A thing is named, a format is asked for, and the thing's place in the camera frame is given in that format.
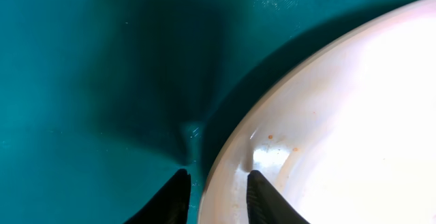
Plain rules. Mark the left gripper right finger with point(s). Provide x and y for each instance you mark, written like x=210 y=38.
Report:
x=265 y=205

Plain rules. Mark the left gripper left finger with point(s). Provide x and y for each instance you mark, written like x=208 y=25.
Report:
x=169 y=205

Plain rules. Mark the white plate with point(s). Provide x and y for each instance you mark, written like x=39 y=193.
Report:
x=348 y=136

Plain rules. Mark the blue plastic tray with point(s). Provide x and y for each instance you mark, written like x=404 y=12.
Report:
x=103 y=100

